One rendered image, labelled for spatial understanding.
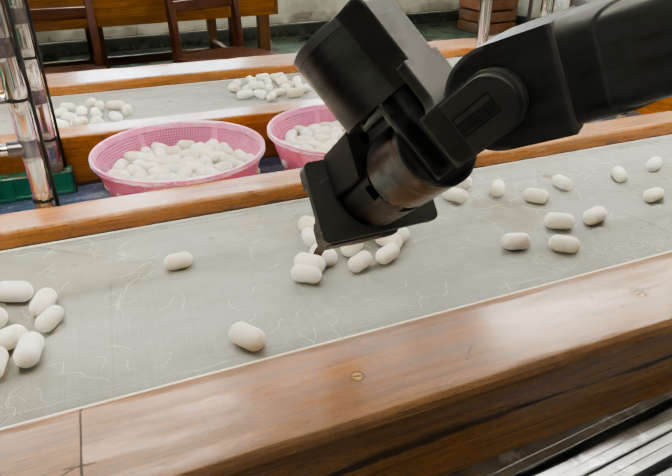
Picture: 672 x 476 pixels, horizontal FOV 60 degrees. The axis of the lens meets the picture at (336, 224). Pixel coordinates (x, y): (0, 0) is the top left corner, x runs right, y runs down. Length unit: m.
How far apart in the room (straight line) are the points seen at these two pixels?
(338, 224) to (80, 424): 0.24
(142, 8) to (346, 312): 2.84
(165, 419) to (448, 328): 0.25
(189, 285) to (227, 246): 0.09
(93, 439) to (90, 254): 0.32
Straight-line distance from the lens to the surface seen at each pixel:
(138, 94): 1.37
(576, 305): 0.60
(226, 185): 0.80
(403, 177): 0.36
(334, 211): 0.44
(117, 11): 3.30
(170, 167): 0.95
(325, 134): 1.04
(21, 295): 0.67
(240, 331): 0.54
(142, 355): 0.57
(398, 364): 0.49
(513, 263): 0.69
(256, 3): 3.46
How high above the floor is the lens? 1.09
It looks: 28 degrees down
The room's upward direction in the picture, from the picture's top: straight up
